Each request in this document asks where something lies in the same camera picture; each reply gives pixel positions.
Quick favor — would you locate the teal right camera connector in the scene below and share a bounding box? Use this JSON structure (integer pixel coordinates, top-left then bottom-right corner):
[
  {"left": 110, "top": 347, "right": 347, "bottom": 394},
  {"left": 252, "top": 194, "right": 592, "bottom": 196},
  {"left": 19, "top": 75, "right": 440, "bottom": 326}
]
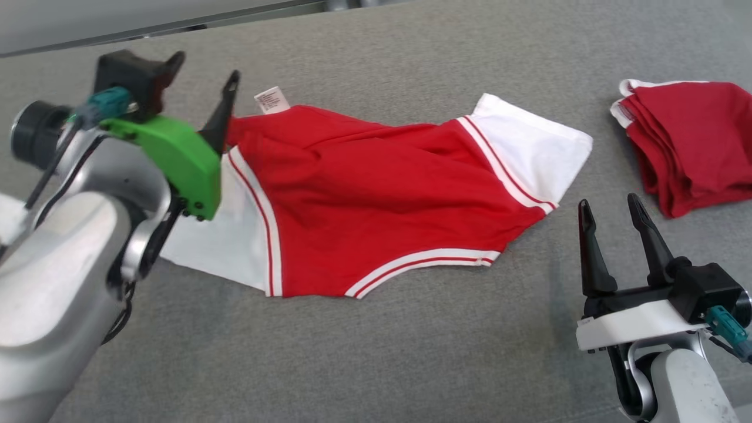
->
[{"left": 704, "top": 305, "right": 752, "bottom": 362}]

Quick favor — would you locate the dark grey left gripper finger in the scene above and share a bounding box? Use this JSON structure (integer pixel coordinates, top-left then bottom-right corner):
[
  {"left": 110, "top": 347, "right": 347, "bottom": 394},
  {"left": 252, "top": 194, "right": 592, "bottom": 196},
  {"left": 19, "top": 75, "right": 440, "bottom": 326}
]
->
[
  {"left": 163, "top": 51, "right": 186, "bottom": 84},
  {"left": 200, "top": 70, "right": 242, "bottom": 155}
]

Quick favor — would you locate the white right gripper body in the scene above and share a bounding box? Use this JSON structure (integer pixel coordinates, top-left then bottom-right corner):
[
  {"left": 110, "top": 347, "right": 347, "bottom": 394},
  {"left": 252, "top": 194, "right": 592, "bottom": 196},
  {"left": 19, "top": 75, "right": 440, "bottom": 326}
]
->
[{"left": 576, "top": 285, "right": 709, "bottom": 353}]

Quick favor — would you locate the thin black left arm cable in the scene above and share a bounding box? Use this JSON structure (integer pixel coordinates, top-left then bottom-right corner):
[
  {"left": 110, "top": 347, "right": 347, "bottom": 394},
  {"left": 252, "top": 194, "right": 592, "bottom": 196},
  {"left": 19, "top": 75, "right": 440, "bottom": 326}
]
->
[{"left": 23, "top": 115, "right": 80, "bottom": 211}]

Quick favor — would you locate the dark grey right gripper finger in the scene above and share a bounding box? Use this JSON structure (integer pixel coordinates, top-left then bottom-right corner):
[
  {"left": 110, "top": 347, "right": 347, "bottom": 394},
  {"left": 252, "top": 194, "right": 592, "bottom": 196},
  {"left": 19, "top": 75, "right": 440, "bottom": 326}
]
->
[
  {"left": 626, "top": 193, "right": 676, "bottom": 287},
  {"left": 578, "top": 199, "right": 618, "bottom": 298}
]

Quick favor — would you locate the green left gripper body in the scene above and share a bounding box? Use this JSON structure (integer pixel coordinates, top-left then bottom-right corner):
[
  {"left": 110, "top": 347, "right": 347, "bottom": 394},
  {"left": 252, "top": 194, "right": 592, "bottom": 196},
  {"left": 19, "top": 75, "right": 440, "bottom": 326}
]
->
[{"left": 99, "top": 115, "right": 223, "bottom": 222}]

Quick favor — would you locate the teal left camera connector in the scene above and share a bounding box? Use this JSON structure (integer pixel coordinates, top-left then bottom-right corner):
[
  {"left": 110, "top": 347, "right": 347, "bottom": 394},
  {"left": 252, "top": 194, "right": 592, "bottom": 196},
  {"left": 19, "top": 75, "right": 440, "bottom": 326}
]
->
[{"left": 72, "top": 86, "right": 133, "bottom": 129}]

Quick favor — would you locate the red and white t-shirt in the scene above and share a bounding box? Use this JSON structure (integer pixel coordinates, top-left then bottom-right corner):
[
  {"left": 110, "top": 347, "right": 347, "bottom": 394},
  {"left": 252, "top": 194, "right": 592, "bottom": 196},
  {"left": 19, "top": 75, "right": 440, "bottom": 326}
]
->
[{"left": 160, "top": 86, "right": 594, "bottom": 300}]

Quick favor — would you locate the red garments stack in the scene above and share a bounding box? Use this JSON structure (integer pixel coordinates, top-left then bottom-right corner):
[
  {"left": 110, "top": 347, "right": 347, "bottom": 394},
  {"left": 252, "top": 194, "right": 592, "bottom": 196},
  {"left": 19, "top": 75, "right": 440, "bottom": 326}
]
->
[{"left": 610, "top": 79, "right": 752, "bottom": 219}]

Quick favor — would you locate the teal camera connector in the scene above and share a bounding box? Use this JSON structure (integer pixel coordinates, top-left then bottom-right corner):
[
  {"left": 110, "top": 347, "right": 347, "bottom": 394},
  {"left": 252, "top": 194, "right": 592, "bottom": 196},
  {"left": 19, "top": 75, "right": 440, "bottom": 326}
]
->
[
  {"left": 704, "top": 305, "right": 752, "bottom": 362},
  {"left": 72, "top": 86, "right": 133, "bottom": 129}
]

